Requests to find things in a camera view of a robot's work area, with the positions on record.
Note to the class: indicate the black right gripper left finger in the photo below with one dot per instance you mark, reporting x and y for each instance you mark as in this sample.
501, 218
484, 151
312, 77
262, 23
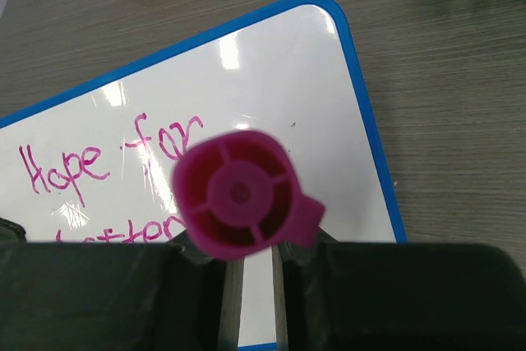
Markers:
96, 296

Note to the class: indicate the blue framed whiteboard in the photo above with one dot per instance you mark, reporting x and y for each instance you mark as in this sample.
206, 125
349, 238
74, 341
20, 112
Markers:
93, 162

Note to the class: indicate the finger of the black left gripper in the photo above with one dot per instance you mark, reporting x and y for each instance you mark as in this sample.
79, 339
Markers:
11, 232

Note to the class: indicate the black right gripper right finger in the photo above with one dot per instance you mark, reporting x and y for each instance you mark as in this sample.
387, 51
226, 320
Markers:
398, 296

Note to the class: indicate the white magenta marker pen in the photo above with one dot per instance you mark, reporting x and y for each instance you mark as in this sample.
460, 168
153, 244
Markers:
238, 194

